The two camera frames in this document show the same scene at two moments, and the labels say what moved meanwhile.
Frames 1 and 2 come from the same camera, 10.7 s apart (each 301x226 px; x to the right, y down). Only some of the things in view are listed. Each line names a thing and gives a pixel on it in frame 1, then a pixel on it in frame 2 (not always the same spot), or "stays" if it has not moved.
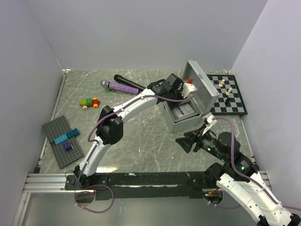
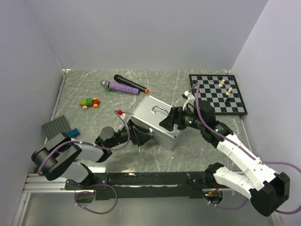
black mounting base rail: (144, 186) stays
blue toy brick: (73, 133) stays
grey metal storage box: (188, 116) → (149, 114)
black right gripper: (185, 142) → (176, 114)
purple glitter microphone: (119, 87) stays
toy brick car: (87, 102) stays
